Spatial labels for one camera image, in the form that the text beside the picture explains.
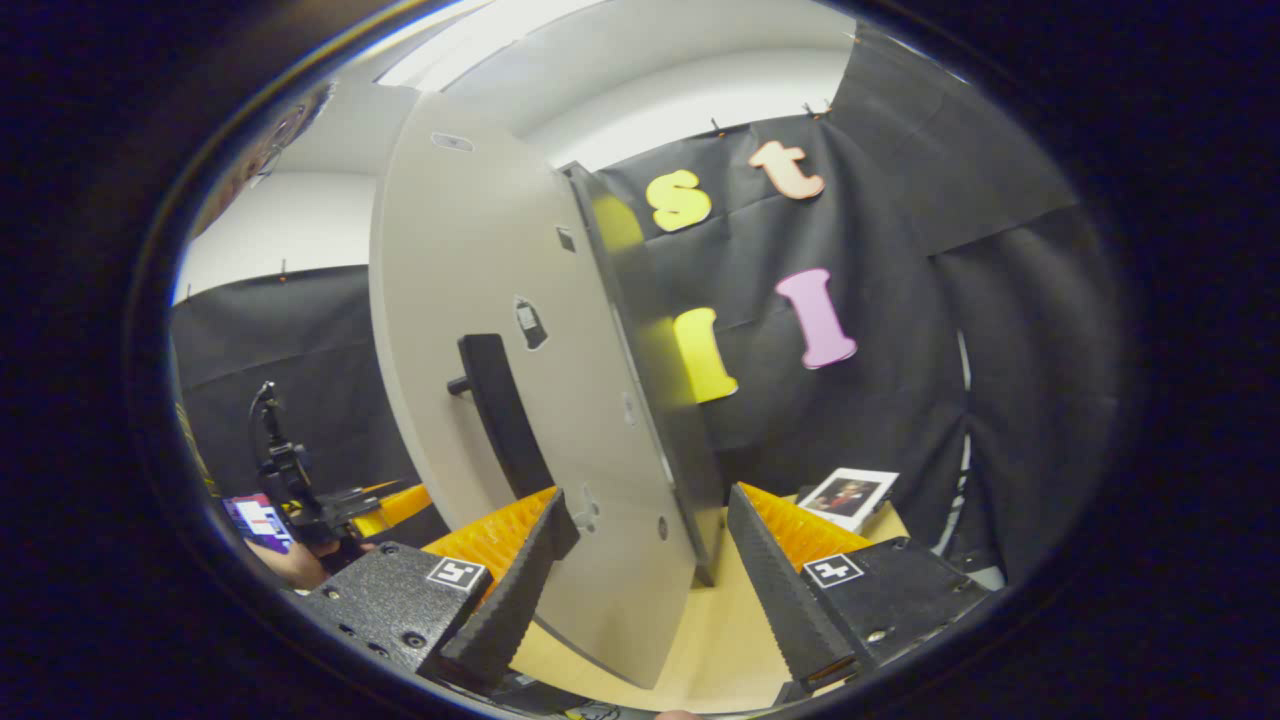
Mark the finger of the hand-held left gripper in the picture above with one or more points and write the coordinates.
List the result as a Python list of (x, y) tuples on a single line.
[(400, 508), (378, 488)]

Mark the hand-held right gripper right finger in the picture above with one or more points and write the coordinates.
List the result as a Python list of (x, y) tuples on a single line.
[(785, 595)]

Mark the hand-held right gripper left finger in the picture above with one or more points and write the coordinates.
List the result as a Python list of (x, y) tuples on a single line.
[(520, 590)]

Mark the beige cabinet door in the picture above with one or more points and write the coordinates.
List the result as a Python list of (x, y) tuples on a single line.
[(470, 250)]

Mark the white portrait cover book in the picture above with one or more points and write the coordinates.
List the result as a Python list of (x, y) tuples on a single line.
[(850, 495)]

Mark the black backdrop cloth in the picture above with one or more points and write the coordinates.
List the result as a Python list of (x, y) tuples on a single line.
[(900, 250)]

